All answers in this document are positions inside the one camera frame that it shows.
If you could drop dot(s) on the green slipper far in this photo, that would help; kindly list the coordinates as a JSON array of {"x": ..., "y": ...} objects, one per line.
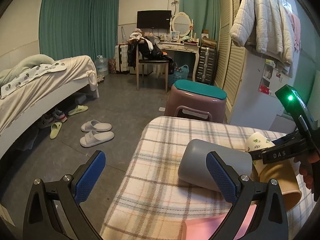
[{"x": 78, "y": 109}]

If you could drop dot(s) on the white leaf-patterned paper cup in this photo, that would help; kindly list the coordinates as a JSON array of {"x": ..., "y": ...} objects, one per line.
[{"x": 258, "y": 142}]

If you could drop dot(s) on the wooden chair with clothes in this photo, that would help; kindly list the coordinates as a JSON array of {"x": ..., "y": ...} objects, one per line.
[{"x": 142, "y": 51}]

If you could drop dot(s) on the brown paper cup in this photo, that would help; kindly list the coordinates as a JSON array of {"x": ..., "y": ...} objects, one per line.
[{"x": 283, "y": 172}]

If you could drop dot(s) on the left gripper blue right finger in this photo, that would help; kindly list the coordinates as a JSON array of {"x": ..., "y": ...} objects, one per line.
[{"x": 225, "y": 177}]

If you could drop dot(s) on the white suitcase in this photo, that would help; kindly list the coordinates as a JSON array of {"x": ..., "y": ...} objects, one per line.
[{"x": 121, "y": 58}]

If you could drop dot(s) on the grey plastic cup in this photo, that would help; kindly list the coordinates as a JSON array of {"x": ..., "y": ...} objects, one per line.
[{"x": 193, "y": 168}]

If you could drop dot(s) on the white puffer jacket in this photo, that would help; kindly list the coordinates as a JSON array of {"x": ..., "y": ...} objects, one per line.
[{"x": 270, "y": 23}]

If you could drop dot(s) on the pink hanging garment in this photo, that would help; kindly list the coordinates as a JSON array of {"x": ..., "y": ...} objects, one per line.
[{"x": 295, "y": 22}]

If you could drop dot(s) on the green curtain middle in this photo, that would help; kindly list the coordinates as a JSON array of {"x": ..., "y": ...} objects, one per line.
[{"x": 205, "y": 15}]

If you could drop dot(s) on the white vanity desk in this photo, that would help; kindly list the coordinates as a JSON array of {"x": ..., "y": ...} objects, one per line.
[{"x": 183, "y": 48}]

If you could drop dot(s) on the green slipper near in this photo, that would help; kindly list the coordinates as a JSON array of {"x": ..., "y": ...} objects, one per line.
[{"x": 55, "y": 129}]

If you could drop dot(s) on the oval vanity mirror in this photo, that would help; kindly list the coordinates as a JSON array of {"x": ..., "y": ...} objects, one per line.
[{"x": 182, "y": 24}]

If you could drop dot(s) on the white slipper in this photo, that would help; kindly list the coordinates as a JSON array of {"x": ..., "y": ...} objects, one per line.
[
  {"x": 94, "y": 138},
  {"x": 95, "y": 125}
]

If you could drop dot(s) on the white louvered wardrobe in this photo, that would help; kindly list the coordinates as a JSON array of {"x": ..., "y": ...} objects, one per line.
[{"x": 250, "y": 79}]

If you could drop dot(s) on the green curtain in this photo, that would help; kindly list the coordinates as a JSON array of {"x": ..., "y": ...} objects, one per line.
[
  {"x": 69, "y": 28},
  {"x": 205, "y": 15}
]

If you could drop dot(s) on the green slipper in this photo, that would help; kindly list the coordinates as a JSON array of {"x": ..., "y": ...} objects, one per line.
[
  {"x": 78, "y": 109},
  {"x": 55, "y": 129}
]

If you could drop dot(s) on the white slipper near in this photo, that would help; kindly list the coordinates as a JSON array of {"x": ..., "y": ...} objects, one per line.
[{"x": 94, "y": 138}]

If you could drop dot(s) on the pink faceted cup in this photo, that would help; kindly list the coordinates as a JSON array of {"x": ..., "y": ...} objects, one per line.
[{"x": 203, "y": 228}]

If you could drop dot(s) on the purple stool with teal cushion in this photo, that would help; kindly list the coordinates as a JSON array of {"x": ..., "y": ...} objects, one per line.
[{"x": 198, "y": 98}]

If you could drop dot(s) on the green curtain left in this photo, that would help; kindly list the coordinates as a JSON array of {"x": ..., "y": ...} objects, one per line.
[{"x": 69, "y": 28}]

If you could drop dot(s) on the black television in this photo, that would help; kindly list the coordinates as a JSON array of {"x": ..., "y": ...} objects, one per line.
[{"x": 154, "y": 19}]

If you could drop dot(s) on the bed with beige sheet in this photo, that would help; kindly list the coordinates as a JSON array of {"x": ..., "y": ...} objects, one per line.
[{"x": 28, "y": 103}]

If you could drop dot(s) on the silver black suitcase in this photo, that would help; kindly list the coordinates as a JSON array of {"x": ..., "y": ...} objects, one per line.
[{"x": 206, "y": 66}]

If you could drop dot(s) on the teal laundry basket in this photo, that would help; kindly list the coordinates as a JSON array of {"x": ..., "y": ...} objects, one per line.
[{"x": 177, "y": 73}]

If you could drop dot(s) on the person's right hand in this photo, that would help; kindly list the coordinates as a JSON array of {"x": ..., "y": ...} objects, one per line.
[{"x": 304, "y": 165}]

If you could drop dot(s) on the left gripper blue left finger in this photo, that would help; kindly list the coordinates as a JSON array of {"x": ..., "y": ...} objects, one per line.
[{"x": 86, "y": 176}]

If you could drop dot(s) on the plaid tablecloth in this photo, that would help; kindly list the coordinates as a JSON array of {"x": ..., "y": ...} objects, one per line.
[{"x": 152, "y": 202}]

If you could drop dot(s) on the sneaker under bed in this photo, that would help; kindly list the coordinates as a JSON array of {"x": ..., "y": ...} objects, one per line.
[{"x": 47, "y": 120}]

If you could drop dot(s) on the white slipper far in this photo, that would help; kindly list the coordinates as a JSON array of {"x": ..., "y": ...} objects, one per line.
[{"x": 95, "y": 125}]

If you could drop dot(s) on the water jug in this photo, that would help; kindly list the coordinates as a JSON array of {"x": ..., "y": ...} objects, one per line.
[{"x": 101, "y": 65}]

